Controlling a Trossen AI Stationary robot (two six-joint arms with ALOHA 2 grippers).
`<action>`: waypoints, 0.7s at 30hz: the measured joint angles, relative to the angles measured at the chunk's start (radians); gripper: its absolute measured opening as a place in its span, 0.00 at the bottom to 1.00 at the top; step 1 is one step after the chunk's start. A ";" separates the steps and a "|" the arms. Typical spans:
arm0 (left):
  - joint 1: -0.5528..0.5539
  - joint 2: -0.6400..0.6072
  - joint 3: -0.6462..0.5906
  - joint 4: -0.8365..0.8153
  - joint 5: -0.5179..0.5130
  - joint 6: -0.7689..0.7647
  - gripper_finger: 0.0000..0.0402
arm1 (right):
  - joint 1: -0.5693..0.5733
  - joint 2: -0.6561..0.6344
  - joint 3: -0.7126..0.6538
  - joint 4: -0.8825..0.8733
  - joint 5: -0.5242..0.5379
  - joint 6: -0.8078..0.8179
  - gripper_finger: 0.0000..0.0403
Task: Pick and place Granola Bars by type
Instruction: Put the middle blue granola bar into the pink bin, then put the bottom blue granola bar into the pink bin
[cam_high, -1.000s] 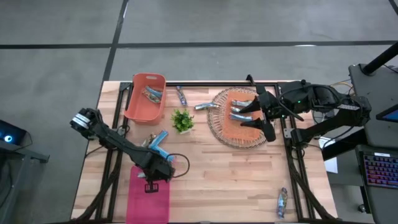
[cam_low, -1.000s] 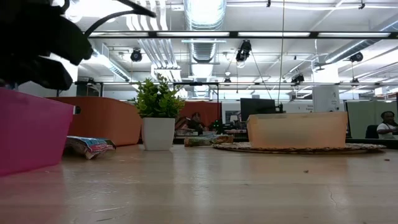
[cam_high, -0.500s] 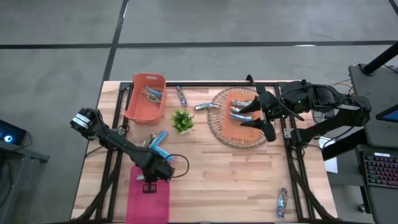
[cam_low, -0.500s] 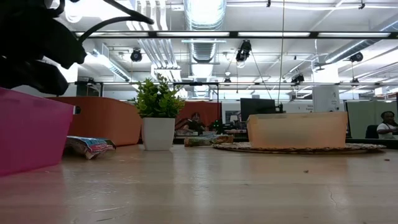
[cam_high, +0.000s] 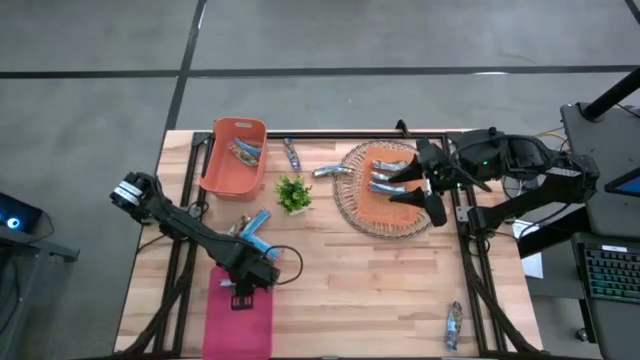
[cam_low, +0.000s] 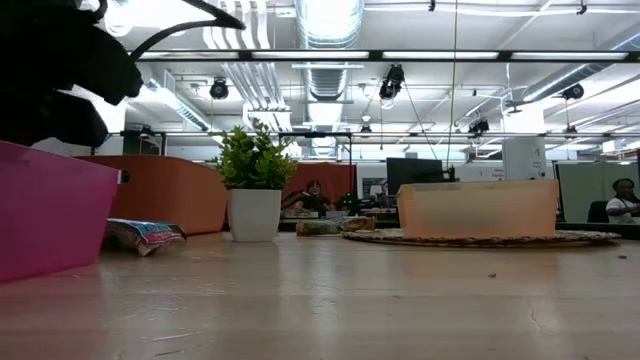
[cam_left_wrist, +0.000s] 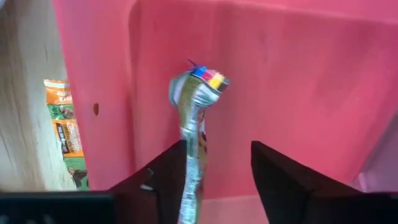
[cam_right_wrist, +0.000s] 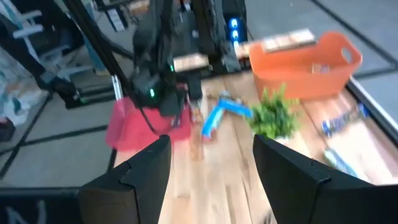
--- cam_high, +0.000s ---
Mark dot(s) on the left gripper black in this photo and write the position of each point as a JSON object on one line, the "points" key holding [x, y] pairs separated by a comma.
{"points": [[250, 272]]}

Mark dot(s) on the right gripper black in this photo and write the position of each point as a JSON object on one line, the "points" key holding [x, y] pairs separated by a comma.
{"points": [[445, 170]]}

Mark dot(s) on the silver blue granola bar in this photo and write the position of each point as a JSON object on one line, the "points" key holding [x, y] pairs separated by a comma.
{"points": [[454, 325], [386, 189], [243, 158], [330, 171], [389, 165]]}

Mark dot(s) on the orange plastic bin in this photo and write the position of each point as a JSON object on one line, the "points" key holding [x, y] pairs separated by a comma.
{"points": [[225, 180]]}

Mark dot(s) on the dark blue granola bar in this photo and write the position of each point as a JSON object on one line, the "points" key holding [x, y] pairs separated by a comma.
{"points": [[292, 155]]}

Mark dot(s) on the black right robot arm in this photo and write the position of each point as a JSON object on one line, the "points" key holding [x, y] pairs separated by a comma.
{"points": [[525, 200]]}

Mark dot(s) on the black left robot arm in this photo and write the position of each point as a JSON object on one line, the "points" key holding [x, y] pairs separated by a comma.
{"points": [[175, 222]]}

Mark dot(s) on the pink plastic bin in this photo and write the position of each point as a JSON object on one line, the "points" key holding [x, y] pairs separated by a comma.
{"points": [[240, 335]]}

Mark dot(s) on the black table clamp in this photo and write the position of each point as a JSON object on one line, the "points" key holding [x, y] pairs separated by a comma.
{"points": [[401, 127]]}

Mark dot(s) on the round wicker basket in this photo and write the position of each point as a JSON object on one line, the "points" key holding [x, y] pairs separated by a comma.
{"points": [[350, 210]]}

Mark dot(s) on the small green potted plant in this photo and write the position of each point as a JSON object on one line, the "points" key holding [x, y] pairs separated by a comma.
{"points": [[293, 195]]}

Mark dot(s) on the white paper sheet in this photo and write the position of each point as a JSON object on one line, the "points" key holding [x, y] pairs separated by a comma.
{"points": [[534, 267]]}

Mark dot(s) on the dark grey desk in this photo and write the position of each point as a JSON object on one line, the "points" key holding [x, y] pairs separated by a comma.
{"points": [[590, 135]]}

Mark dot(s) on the black monitor with blue screen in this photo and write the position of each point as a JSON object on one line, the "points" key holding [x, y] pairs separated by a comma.
{"points": [[627, 186]]}

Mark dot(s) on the black pole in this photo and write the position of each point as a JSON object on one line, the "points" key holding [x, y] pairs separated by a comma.
{"points": [[612, 95]]}

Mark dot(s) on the backlit keyboard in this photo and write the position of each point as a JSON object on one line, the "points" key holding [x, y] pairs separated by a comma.
{"points": [[612, 275]]}

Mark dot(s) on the grey caster wheel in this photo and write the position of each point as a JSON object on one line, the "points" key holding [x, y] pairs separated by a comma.
{"points": [[581, 335]]}

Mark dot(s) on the grey metal cart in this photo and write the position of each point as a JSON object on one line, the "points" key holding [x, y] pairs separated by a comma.
{"points": [[30, 250]]}

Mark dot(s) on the black computer with blue light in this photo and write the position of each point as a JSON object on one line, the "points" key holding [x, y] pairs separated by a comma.
{"points": [[20, 215]]}

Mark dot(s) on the black aluminium table frame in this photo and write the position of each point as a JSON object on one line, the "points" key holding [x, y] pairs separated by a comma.
{"points": [[350, 135]]}

